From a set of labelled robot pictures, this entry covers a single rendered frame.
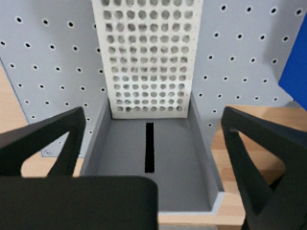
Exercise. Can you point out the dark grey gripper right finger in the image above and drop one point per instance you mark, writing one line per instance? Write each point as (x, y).
(286, 207)

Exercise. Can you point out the white well plate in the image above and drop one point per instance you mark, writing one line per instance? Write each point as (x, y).
(172, 28)

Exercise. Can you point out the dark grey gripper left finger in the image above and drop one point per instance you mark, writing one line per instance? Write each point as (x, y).
(20, 144)

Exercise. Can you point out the blue bin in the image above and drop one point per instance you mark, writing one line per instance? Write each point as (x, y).
(294, 77)

